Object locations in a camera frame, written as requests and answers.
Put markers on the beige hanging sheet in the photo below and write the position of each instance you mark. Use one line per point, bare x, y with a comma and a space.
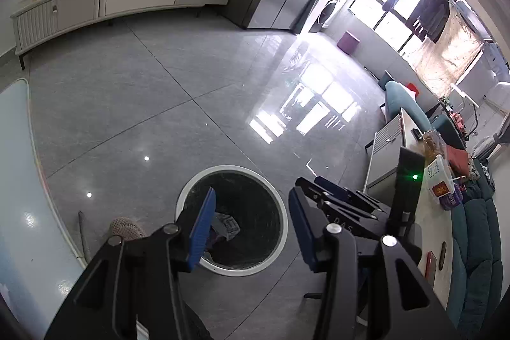
450, 53

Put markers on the red phone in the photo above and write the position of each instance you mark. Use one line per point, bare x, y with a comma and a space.
429, 265

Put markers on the purple packet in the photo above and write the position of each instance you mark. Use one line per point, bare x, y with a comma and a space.
453, 198

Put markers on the white washing machine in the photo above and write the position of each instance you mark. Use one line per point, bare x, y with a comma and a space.
328, 11

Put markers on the white rimmed bin with black bag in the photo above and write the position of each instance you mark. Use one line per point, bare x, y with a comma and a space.
253, 212

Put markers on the teal sofa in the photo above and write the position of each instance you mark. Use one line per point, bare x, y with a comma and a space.
478, 244

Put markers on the brown case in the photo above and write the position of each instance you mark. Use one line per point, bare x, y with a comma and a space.
442, 256

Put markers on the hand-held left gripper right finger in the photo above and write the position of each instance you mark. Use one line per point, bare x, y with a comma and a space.
303, 232

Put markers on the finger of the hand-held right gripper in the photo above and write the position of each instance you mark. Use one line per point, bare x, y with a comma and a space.
330, 186
342, 214

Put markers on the grey white coffee table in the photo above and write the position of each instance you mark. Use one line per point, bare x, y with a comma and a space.
436, 224

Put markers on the black remote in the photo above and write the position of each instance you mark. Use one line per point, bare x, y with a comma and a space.
417, 133

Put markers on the beige knitted slipper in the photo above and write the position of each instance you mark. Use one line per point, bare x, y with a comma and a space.
127, 228

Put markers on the clear snack bag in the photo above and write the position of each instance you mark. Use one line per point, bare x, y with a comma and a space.
433, 145

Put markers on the purple stool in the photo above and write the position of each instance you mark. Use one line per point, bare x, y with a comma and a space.
348, 42

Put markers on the white and orange box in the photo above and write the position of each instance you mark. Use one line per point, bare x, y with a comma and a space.
438, 176

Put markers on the grey patterned wrapper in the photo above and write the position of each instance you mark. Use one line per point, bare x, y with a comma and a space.
226, 225

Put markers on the red cloth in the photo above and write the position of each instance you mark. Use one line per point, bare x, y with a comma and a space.
457, 160

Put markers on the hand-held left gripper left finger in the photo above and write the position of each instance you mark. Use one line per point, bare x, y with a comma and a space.
201, 232

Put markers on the grey pillow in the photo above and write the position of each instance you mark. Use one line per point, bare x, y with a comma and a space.
487, 147

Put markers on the dark hanging jacket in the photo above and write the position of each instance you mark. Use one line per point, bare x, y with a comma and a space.
432, 13

